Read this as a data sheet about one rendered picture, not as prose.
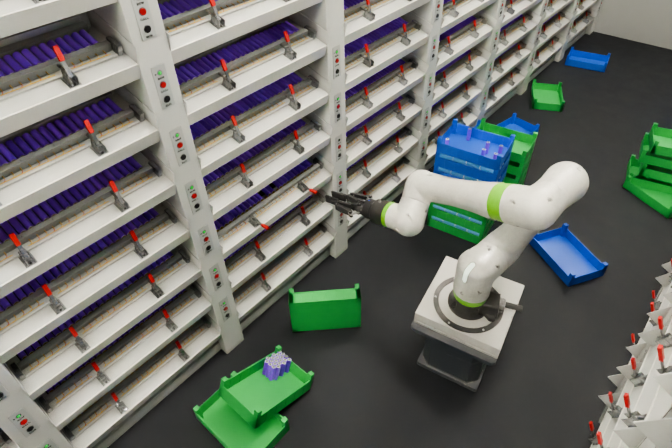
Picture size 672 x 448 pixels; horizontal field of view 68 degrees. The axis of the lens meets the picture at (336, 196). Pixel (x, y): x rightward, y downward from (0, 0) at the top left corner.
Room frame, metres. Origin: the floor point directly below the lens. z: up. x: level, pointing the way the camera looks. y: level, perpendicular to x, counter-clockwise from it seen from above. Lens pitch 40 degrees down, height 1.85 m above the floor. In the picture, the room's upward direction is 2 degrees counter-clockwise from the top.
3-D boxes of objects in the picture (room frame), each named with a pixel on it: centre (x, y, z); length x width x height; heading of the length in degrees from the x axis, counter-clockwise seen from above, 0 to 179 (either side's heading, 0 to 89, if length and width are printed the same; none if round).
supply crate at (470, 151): (1.91, -0.66, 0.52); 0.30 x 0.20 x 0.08; 56
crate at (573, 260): (1.63, -1.12, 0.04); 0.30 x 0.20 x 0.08; 17
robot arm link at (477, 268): (1.14, -0.48, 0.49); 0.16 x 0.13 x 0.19; 131
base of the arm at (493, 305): (1.11, -0.53, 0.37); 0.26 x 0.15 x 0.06; 69
